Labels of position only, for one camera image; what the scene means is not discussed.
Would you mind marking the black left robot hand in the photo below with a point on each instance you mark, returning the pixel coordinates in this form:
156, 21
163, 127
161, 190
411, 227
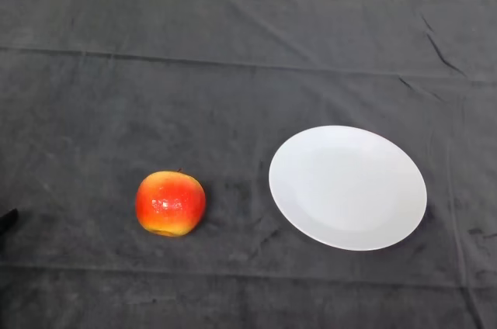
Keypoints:
7, 220

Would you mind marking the red yellow apple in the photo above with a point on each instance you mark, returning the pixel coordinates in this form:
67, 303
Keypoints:
170, 201

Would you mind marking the white round plate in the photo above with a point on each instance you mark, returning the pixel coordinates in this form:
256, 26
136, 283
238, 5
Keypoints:
347, 188

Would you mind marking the dark grey cloth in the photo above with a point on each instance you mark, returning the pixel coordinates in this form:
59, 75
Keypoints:
233, 73

